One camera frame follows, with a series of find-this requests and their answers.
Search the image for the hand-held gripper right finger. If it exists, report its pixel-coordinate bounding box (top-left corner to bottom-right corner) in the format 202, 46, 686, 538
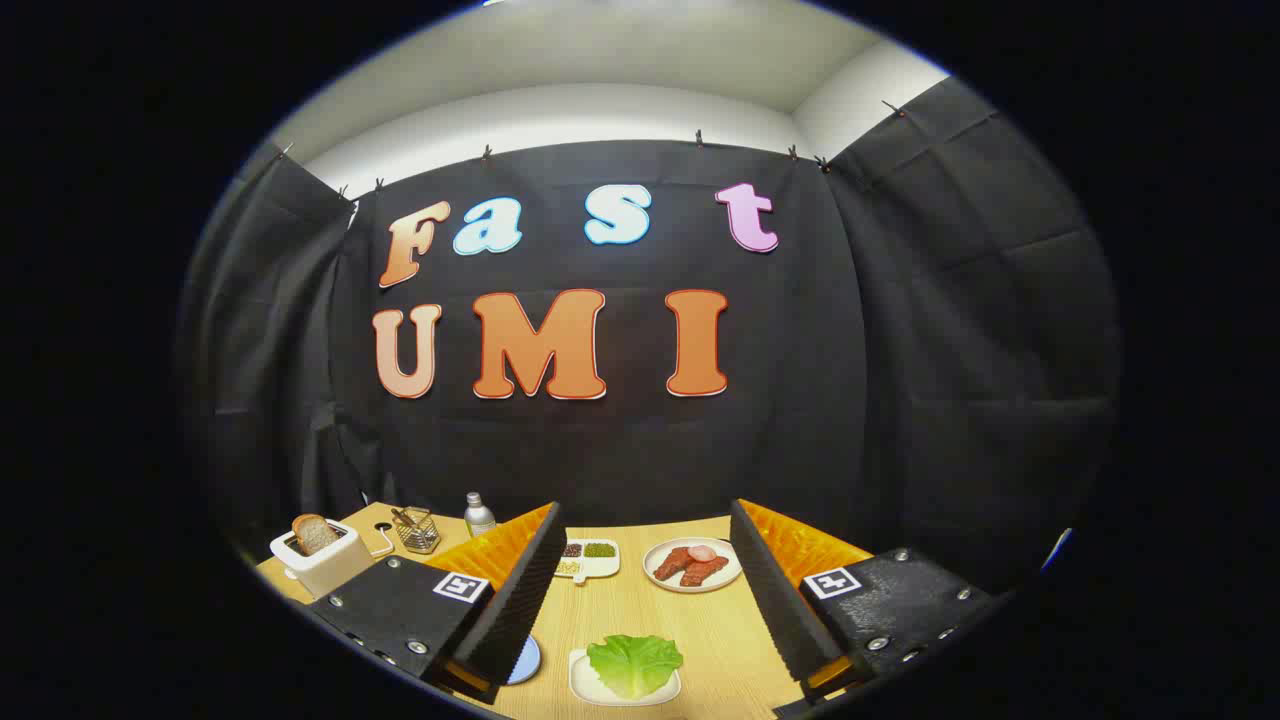
730, 498, 1001, 716

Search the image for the square white plate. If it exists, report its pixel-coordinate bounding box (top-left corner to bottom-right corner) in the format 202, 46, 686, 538
568, 648, 683, 708

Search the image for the brown crust bread slice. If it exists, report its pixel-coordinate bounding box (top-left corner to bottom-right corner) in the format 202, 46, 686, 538
292, 514, 341, 556

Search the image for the blue plate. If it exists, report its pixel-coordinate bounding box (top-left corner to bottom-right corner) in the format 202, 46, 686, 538
505, 634, 542, 686

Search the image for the round white plate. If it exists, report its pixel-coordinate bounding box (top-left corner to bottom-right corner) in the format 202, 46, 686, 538
642, 537, 743, 594

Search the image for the white divided dish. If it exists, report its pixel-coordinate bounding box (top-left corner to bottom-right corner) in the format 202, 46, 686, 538
553, 539, 621, 586

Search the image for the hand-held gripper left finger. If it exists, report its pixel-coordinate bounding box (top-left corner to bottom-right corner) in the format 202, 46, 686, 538
305, 502, 568, 704

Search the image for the black backdrop cloth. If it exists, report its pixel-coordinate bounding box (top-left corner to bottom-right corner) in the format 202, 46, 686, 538
175, 75, 1126, 601

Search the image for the green lettuce leaf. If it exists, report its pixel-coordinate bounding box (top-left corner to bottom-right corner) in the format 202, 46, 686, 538
586, 634, 685, 700

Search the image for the white toaster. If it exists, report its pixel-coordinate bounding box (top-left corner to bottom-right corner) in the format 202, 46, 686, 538
270, 520, 376, 599

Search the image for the metal wire basket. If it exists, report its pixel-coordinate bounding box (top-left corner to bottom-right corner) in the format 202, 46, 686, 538
392, 507, 442, 555

